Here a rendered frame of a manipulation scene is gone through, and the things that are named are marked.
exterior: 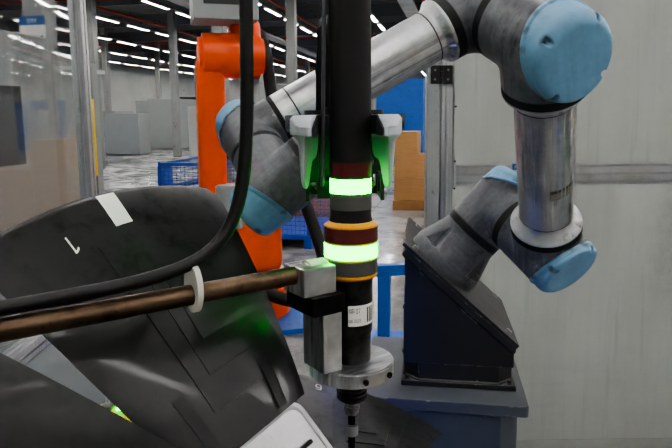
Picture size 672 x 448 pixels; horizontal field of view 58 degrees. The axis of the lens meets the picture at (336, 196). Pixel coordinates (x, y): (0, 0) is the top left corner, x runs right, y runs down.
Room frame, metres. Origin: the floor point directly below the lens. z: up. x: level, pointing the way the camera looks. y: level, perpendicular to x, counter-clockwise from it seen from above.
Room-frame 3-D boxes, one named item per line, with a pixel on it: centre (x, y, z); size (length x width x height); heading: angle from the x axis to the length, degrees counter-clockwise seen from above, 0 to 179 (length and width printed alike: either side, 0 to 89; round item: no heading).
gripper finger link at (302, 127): (0.49, 0.02, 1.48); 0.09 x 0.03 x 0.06; 169
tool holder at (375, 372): (0.48, 0.00, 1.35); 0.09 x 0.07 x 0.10; 126
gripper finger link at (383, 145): (0.49, -0.04, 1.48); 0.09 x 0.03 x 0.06; 12
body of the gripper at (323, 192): (0.59, -0.01, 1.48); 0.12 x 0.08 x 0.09; 1
